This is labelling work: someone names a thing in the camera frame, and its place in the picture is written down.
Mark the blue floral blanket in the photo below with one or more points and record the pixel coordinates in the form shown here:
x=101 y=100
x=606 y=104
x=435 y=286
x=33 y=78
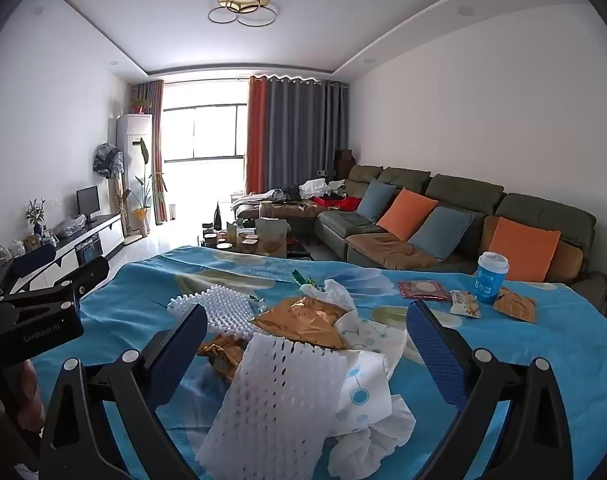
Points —
x=158 y=280

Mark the clear plastic bag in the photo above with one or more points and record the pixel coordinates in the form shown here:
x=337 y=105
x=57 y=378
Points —
x=73 y=224

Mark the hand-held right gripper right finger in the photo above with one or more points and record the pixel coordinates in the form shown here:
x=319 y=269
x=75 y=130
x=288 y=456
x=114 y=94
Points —
x=433 y=345

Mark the vase with flowers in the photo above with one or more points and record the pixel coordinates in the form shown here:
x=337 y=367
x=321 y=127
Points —
x=35 y=212

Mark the beige paper bag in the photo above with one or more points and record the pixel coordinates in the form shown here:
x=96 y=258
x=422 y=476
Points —
x=271 y=232

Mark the large white foam net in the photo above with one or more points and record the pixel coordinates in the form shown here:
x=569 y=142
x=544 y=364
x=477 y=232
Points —
x=283 y=400

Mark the green printed snack wrapper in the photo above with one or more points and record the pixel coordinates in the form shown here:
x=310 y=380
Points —
x=299 y=276

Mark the person's left hand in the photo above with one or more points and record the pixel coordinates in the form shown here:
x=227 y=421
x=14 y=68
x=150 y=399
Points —
x=26 y=392

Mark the white standing air conditioner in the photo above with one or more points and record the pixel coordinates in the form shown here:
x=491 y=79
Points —
x=131 y=132

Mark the brown cardboard boxes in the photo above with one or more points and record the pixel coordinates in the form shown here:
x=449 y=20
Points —
x=343 y=160

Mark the flat gold foil wrapper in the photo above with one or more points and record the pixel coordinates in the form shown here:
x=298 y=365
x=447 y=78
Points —
x=516 y=305

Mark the orange cushion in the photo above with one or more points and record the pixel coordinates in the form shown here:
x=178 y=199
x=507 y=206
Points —
x=406 y=212
x=526 y=250

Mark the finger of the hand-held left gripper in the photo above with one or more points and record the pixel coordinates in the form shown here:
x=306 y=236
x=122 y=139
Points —
x=91 y=272
x=33 y=256

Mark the red flat packet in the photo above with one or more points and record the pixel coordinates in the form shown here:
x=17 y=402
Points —
x=423 y=290

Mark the black monitor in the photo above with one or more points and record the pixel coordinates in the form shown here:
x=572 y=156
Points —
x=87 y=200

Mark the white black tv cabinet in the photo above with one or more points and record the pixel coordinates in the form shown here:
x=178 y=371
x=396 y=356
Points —
x=91 y=240

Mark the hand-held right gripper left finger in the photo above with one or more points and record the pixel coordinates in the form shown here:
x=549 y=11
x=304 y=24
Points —
x=183 y=345

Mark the green corner sofa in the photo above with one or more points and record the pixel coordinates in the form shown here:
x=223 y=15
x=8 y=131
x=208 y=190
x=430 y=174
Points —
x=463 y=187

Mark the dark coffee table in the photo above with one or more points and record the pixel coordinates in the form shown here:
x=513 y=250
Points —
x=243 y=245

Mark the blue paper cup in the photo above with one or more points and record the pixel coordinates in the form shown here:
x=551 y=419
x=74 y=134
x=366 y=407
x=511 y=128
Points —
x=491 y=277

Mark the large window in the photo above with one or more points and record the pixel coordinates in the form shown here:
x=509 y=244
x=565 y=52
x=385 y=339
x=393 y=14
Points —
x=203 y=130

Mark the blue dotted white napkin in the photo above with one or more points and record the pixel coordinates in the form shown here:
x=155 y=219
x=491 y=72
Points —
x=368 y=385

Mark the small potted plant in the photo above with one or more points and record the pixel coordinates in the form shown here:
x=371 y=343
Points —
x=139 y=105

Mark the small white foam net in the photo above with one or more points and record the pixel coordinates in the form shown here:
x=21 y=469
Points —
x=218 y=305

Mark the brown sofa seat cover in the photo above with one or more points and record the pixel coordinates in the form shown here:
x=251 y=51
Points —
x=388 y=250

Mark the small white floor appliance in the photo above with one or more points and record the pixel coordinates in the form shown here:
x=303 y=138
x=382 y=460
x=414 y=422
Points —
x=172 y=211

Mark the covered standing fan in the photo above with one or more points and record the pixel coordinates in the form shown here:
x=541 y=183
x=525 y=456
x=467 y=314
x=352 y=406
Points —
x=106 y=160

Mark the blue cushion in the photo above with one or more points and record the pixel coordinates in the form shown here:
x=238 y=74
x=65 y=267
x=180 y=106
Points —
x=441 y=232
x=376 y=197

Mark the wide orange grey curtain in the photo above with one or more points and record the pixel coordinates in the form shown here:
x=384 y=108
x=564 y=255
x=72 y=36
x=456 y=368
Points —
x=298 y=130

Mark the white biscuit packet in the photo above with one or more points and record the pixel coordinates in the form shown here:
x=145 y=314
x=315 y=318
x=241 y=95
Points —
x=466 y=304

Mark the pile of clothes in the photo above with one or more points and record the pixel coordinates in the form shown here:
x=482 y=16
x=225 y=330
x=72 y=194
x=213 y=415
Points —
x=323 y=189

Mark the narrow orange grey curtain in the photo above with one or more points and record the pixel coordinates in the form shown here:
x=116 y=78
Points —
x=156 y=150

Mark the tall leafy potted plant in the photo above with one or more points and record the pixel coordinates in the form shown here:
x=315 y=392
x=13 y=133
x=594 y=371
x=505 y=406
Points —
x=143 y=195

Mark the small gold foil wrapper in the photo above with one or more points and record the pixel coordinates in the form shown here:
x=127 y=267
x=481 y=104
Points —
x=223 y=357

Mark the large gold foil wrapper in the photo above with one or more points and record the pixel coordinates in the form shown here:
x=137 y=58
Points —
x=303 y=322

